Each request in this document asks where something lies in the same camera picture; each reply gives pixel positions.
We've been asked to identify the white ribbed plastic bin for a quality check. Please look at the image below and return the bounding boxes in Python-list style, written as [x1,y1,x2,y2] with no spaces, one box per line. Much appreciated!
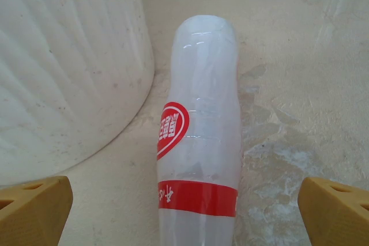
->
[0,0,156,186]

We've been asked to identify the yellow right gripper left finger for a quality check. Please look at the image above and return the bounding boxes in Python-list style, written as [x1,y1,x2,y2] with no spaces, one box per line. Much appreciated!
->
[0,175,74,246]

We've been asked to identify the white bottle red label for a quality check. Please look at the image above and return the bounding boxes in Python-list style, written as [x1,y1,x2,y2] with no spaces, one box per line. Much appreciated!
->
[155,14,244,246]

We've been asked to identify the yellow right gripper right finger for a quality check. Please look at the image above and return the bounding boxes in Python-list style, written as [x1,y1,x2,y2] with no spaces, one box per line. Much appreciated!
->
[298,176,369,246]

